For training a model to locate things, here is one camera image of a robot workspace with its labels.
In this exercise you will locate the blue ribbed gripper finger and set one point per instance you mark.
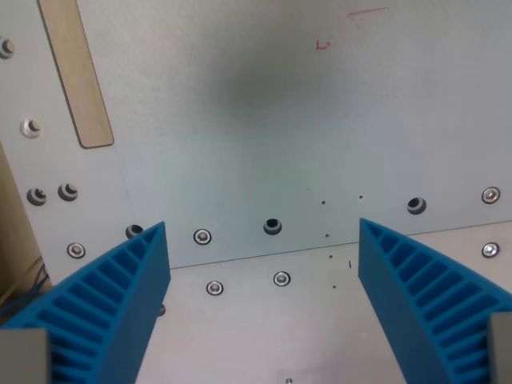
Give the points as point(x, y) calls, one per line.
point(120, 304)
point(408, 296)

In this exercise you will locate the dark small bolt head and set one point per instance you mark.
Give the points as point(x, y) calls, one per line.
point(162, 310)

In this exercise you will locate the silver hex socket screw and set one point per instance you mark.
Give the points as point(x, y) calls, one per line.
point(202, 236)
point(214, 288)
point(490, 195)
point(76, 250)
point(490, 250)
point(282, 278)

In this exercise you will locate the light wooden board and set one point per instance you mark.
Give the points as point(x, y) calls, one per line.
point(16, 240)

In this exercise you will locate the long light wooden strip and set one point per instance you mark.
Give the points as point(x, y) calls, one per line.
point(80, 76)

